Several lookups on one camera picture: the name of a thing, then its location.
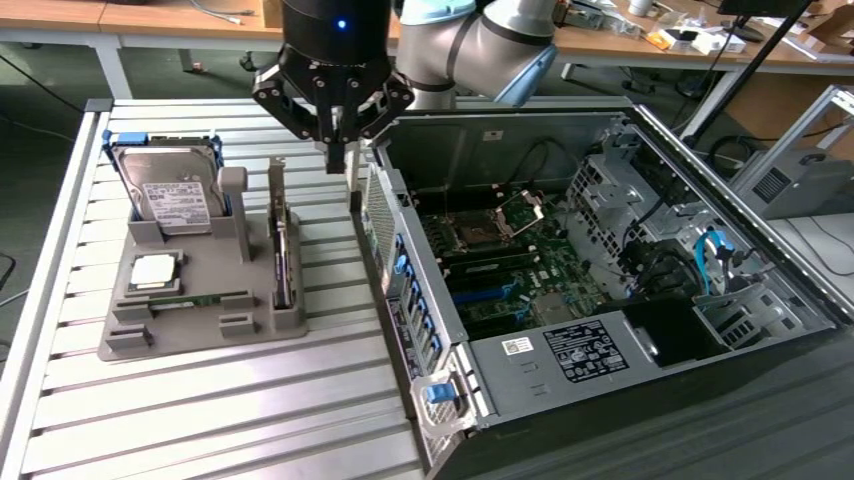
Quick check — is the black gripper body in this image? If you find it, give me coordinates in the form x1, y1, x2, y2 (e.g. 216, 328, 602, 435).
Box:
277, 0, 393, 110

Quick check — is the Nvidia graphics card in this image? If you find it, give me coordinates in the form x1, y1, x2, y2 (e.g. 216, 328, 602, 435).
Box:
265, 156, 303, 312

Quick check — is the wooden office desk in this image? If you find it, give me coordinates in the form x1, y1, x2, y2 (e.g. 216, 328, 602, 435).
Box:
552, 0, 854, 144
0, 0, 401, 100

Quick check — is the open grey PC case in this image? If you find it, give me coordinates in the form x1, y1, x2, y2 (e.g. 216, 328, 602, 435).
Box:
345, 97, 854, 480

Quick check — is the hard disk in blue carrier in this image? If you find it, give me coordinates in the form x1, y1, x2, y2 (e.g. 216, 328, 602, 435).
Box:
100, 128, 232, 237

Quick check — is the CPU socket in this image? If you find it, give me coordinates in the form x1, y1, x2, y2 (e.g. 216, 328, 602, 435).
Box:
452, 209, 516, 252

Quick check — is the open metal socket cover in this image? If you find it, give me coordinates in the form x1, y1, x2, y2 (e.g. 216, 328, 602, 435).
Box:
496, 189, 547, 236

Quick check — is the grey metal device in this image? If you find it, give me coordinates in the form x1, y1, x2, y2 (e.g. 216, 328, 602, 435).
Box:
557, 0, 628, 30

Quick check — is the perforated steel disk bay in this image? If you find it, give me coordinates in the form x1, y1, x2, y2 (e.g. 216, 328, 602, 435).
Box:
564, 124, 679, 251

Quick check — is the silver CPU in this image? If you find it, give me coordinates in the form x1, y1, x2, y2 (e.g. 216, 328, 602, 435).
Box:
128, 253, 183, 292

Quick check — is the green motherboard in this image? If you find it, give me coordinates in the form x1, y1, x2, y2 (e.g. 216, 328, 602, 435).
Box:
416, 184, 619, 341

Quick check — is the blue expansion slot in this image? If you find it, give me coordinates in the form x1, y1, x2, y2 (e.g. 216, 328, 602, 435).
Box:
452, 284, 529, 307

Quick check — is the yellow and white box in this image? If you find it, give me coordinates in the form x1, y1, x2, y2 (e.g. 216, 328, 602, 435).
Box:
650, 27, 703, 52

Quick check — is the green RAM stick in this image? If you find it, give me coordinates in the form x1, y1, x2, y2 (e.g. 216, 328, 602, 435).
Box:
149, 294, 225, 309

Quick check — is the grey plastic parts rack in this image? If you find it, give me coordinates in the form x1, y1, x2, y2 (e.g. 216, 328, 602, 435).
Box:
97, 167, 312, 362

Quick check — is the silver chipset heatsink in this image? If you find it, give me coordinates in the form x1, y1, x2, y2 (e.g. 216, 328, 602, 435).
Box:
535, 293, 576, 322

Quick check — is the small white box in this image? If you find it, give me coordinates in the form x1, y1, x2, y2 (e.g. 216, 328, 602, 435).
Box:
692, 32, 747, 55

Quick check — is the black stand pole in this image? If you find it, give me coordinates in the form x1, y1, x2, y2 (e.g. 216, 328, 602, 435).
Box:
678, 0, 814, 147

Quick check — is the black monitor with stand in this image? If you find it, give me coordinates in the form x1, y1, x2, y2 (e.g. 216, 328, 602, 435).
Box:
716, 0, 814, 44

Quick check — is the grey power supply unit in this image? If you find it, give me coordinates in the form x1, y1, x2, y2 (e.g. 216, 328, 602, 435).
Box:
465, 309, 663, 419

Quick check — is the grey computer tower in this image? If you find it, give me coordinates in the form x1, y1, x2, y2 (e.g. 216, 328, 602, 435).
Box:
730, 148, 854, 221

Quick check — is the folded cardboard piece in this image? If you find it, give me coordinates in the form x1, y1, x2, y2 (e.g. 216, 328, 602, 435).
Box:
804, 5, 854, 50

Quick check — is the white cable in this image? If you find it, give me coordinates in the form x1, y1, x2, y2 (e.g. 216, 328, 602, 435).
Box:
188, 0, 260, 25

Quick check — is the black wire bundle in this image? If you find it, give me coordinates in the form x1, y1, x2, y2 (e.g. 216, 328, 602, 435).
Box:
616, 238, 702, 301

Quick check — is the blue data wire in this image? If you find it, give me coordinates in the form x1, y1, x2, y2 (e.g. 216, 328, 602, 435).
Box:
691, 227, 736, 301

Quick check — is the aluminium profile frame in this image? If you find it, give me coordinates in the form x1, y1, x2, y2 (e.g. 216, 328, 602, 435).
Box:
723, 83, 854, 201

